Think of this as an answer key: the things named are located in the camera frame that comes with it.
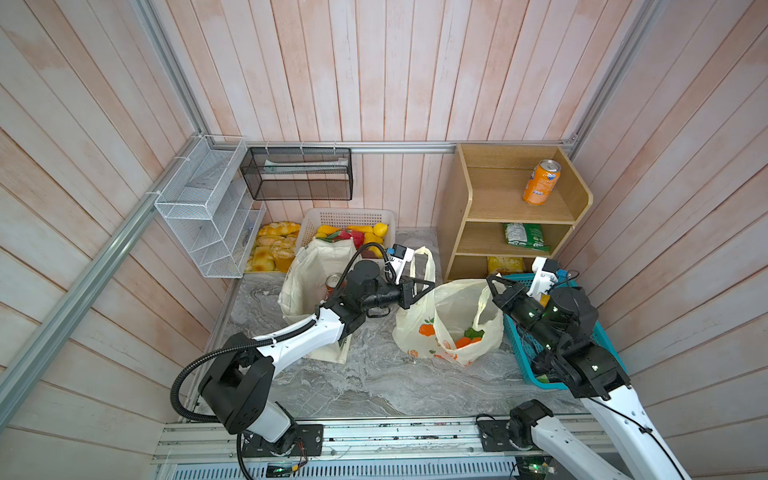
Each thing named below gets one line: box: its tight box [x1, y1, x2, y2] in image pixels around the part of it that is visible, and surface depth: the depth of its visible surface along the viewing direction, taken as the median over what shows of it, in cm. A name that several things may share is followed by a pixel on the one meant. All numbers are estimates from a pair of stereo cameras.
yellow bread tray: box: [245, 221, 301, 273], surface depth 109 cm
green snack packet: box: [504, 223, 551, 253], surface depth 93 cm
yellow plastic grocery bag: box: [392, 246, 505, 366], surface depth 73 cm
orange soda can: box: [522, 159, 562, 206], surface depth 78 cm
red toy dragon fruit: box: [327, 230, 365, 249], surface depth 109 cm
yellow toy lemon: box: [373, 222, 388, 238], surface depth 116 cm
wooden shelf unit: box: [438, 144, 593, 282], surface depth 90 cm
